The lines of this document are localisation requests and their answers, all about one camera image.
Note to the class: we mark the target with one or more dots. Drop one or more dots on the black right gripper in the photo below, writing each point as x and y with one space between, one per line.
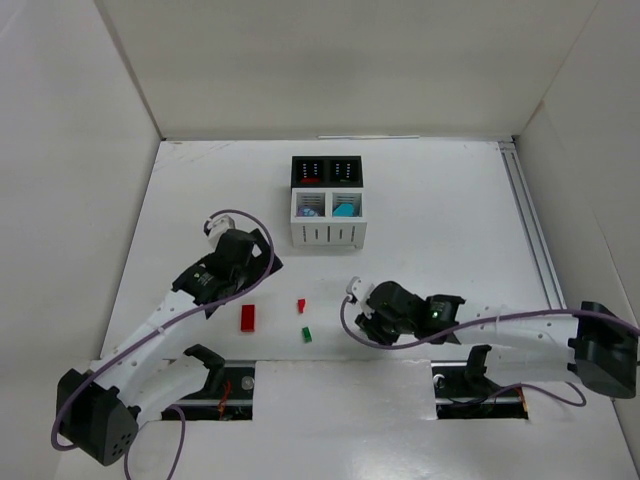
370 323

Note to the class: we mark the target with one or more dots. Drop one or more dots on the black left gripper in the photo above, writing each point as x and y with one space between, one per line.
261 255

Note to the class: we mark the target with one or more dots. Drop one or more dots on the purple crown lego piece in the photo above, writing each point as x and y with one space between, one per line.
307 211

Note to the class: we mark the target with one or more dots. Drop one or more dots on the small green slope lego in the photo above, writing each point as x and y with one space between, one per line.
306 335

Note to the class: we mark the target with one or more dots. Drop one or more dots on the teal rounded lego piece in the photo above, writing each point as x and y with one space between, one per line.
346 210

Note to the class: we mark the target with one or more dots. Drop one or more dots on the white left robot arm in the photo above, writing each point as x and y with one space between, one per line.
100 411

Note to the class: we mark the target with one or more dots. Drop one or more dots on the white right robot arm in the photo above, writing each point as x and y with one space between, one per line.
589 345

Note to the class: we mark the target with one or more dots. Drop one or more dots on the red long lego brick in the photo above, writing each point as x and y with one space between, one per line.
248 318

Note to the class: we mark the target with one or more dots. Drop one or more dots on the white slotted container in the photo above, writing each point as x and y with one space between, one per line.
326 230

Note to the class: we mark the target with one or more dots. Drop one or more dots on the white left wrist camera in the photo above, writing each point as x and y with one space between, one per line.
215 227

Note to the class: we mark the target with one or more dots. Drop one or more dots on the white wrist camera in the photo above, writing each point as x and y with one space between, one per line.
215 227
359 292

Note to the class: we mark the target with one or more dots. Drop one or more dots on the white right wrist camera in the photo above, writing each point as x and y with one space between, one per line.
359 292

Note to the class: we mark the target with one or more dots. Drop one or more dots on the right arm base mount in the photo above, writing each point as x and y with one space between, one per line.
459 399

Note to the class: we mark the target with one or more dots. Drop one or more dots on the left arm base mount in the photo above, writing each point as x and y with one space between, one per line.
227 399

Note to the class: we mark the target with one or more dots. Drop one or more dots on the aluminium rail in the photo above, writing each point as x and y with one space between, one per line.
532 228

